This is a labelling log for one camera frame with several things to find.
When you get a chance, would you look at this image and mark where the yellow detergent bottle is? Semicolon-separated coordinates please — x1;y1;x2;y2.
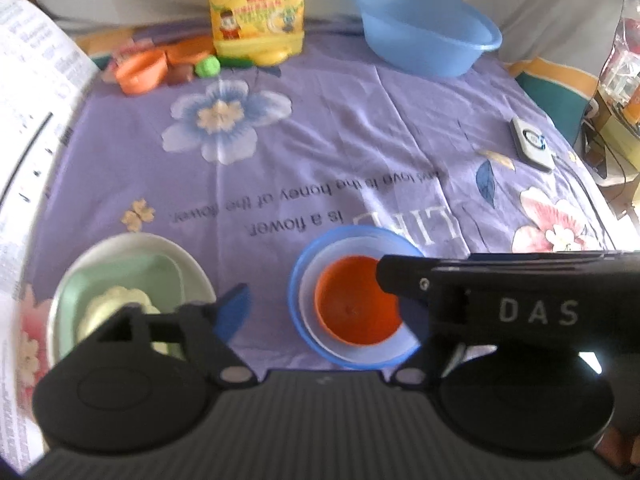
205;0;307;67

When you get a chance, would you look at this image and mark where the green square plate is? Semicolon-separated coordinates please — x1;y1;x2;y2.
54;254;187;361

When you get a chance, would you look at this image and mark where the white instruction sheet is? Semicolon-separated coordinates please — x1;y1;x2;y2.
0;0;103;471

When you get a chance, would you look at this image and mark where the clear plastic bag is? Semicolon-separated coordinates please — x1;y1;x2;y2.
597;0;640;126

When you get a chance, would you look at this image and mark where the yellow wooden stand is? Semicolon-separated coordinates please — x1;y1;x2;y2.
595;90;640;191

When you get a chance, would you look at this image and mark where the green ball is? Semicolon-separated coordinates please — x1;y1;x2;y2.
194;56;222;78

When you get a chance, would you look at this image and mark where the black cable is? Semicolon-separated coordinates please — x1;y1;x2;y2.
580;110;640;221

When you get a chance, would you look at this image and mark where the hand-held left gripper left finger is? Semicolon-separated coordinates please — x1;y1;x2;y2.
92;282;257;392

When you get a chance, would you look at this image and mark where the orange cup at back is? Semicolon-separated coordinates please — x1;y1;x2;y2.
114;50;170;96

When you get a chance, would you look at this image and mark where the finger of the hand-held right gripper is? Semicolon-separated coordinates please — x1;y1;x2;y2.
376;254;471;307

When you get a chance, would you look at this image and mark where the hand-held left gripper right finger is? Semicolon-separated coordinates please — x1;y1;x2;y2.
393;299;496;389

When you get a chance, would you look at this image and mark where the white square device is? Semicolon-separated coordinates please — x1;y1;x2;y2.
510;117;557;173

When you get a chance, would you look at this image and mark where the blue plastic basin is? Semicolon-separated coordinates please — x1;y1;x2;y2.
352;0;503;78

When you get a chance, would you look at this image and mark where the clear translucent bowl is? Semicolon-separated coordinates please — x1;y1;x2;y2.
299;240;416;361

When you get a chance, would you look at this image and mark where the yellow flower-shaped plate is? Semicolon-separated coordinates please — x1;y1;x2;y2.
75;286;186;358

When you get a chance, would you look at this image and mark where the small deep orange bowl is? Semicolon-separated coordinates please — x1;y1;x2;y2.
314;256;405;347

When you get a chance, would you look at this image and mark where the purple floral bedsheet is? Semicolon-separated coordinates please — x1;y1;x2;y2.
15;20;631;386

